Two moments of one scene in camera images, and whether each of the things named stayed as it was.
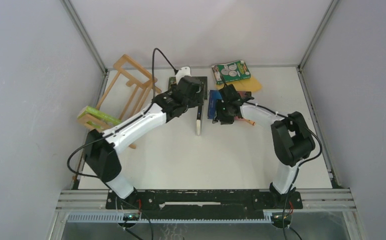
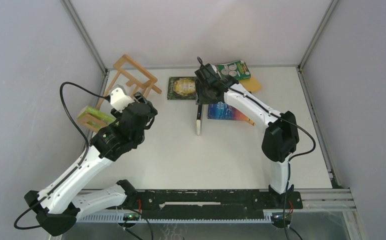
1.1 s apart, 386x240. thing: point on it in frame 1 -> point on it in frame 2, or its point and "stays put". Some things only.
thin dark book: [198, 120] stays put
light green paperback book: [107, 120] stays put
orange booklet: [250, 122] stays put
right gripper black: [218, 115] -> [200, 98]
